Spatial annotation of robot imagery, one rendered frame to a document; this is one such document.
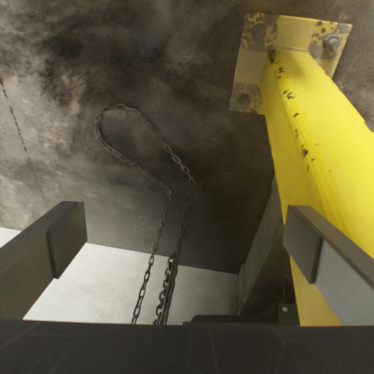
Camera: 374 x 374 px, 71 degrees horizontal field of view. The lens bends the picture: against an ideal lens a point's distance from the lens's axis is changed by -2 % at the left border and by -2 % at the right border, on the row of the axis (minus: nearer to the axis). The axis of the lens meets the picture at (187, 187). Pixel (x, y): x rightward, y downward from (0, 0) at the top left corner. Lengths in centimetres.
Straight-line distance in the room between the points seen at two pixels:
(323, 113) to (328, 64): 36
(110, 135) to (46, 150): 26
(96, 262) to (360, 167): 113
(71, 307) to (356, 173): 108
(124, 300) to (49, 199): 51
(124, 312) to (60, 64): 87
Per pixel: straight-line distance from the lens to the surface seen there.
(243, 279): 120
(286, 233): 17
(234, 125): 79
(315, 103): 42
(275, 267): 75
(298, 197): 30
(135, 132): 85
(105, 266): 126
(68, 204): 17
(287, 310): 58
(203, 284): 126
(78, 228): 16
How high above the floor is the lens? 70
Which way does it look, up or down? 49 degrees down
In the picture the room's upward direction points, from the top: 167 degrees counter-clockwise
